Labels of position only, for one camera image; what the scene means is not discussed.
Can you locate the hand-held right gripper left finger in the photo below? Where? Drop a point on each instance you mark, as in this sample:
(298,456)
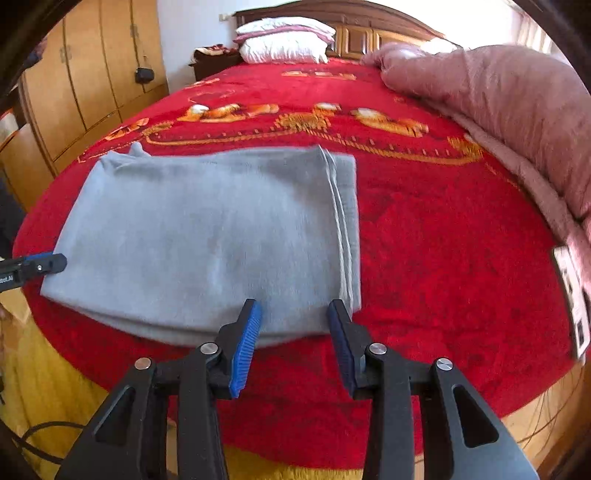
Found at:
(244,355)

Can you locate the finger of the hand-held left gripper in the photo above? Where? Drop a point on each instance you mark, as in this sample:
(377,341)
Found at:
(39,255)
(46,265)

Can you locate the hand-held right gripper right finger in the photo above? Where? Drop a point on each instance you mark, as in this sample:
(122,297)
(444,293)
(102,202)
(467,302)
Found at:
(344,355)

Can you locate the grey pants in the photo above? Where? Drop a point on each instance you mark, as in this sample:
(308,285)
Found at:
(184,230)

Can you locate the yellow fluffy rug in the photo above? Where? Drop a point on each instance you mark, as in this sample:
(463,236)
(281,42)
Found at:
(41,392)

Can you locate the red patterned blanket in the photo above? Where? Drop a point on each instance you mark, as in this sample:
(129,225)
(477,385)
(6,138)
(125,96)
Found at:
(438,254)

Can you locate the wooden wardrobe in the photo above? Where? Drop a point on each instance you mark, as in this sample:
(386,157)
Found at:
(78,78)

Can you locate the small black hanging device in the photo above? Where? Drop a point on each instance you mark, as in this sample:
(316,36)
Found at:
(144,76)

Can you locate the wooden bed footboard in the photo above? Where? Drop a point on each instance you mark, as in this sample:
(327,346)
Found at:
(545,424)

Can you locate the white printed card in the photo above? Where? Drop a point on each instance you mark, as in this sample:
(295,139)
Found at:
(575,300)

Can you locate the dark wooden nightstand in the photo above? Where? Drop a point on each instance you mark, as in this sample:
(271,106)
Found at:
(207,69)

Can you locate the folded patterned blanket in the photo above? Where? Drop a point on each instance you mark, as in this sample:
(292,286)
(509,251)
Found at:
(214,51)

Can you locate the pink checked quilt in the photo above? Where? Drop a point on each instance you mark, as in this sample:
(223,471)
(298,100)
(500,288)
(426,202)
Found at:
(517,101)

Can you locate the wooden headboard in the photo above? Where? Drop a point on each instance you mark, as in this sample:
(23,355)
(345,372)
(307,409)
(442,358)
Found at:
(364,32)

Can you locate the white pillow with pink edge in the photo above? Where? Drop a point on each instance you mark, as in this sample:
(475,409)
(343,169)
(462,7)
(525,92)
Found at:
(286,26)

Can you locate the light curtain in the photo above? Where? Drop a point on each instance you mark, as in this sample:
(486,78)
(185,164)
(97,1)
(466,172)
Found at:
(533,34)

